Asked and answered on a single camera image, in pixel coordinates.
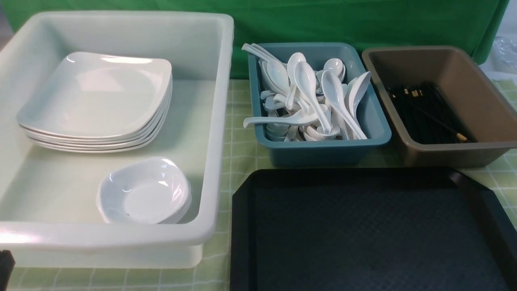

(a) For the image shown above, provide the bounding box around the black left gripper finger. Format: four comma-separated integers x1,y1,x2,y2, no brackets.
0,250,15,291

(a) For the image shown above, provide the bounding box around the large white square plate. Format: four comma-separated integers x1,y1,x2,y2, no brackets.
17,52,172,139

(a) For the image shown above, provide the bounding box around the large white plastic tub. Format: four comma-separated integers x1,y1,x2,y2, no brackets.
1,11,234,269

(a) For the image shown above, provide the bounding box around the stack of white small dishes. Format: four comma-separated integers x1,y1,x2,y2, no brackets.
96,156,192,224

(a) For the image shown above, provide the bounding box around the stack of white square plates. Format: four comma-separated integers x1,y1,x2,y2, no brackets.
20,77,173,153

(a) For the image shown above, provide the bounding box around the pile of white spoons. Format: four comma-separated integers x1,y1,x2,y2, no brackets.
242,44,371,141

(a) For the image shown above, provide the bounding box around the black plastic serving tray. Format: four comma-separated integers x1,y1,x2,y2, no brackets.
229,167,517,291

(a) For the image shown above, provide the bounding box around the green backdrop cloth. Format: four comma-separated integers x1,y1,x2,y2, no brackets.
1,0,509,64

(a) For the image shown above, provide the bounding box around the black chopsticks bundle in bin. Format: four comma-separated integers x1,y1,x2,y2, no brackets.
387,82,477,144

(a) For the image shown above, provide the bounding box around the brown plastic chopstick bin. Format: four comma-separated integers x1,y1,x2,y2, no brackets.
362,46,516,168

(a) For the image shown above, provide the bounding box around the green checkered tablecloth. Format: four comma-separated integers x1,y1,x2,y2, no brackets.
7,80,516,291

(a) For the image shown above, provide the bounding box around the clear plastic sheet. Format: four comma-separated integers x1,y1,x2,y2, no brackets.
491,34,517,74

